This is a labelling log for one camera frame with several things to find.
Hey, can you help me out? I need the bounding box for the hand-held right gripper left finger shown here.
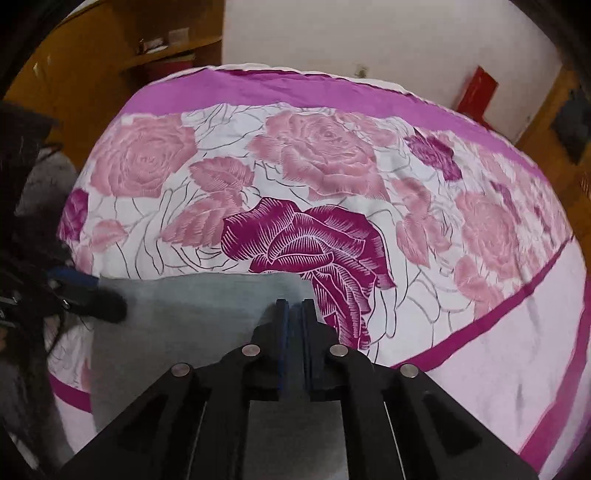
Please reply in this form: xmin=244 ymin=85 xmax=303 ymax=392
xmin=60 ymin=299 xmax=290 ymax=480

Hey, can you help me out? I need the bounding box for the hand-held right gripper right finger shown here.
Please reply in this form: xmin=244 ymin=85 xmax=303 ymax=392
xmin=301 ymin=299 xmax=539 ymax=480

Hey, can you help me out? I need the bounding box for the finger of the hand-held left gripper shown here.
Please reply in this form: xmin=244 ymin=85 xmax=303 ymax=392
xmin=46 ymin=267 xmax=101 ymax=291
xmin=59 ymin=286 xmax=128 ymax=325

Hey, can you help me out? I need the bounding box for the grey towel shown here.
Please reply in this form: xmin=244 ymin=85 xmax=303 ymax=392
xmin=90 ymin=272 xmax=345 ymax=480

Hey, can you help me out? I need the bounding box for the pink floral bed sheet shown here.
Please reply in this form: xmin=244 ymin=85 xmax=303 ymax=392
xmin=46 ymin=64 xmax=591 ymax=480

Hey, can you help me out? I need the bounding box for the red storage box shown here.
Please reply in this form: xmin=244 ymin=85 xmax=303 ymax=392
xmin=145 ymin=54 xmax=197 ymax=80

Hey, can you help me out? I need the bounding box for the red wooden chair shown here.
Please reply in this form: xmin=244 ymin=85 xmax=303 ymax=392
xmin=455 ymin=66 xmax=501 ymax=130

